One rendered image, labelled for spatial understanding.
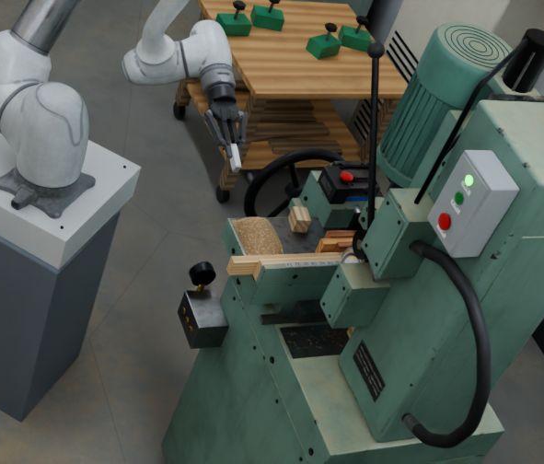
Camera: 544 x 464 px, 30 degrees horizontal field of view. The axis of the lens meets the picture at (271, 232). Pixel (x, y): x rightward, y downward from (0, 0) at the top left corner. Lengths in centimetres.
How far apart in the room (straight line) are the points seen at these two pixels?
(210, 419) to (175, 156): 151
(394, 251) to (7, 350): 124
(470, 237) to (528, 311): 27
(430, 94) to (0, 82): 103
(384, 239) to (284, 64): 178
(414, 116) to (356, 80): 167
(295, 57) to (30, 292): 151
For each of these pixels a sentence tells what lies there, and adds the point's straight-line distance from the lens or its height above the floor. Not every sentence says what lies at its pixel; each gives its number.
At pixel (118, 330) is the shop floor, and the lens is 321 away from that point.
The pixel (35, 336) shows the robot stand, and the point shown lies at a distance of 267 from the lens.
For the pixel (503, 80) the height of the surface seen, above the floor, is 152.
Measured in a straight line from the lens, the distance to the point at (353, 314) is 205.
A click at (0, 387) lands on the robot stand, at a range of 288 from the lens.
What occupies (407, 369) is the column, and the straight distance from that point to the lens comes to 201.
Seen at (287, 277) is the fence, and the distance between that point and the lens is 218.
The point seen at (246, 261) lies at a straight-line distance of 215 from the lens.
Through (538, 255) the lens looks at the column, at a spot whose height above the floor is 135.
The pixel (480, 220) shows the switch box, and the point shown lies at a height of 141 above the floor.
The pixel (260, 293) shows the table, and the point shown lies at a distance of 219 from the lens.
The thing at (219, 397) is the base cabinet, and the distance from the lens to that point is 255.
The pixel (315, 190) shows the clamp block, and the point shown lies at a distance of 241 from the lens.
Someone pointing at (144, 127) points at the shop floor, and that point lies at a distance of 398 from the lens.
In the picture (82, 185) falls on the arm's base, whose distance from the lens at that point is 255.
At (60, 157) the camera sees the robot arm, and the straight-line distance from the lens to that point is 240.
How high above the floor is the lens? 237
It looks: 40 degrees down
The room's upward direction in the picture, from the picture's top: 23 degrees clockwise
